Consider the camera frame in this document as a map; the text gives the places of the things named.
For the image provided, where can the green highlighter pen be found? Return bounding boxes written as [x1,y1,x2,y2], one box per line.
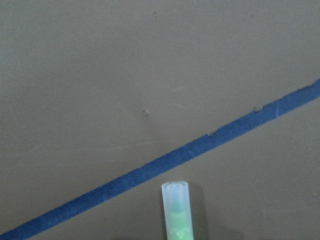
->
[161,181,194,240]

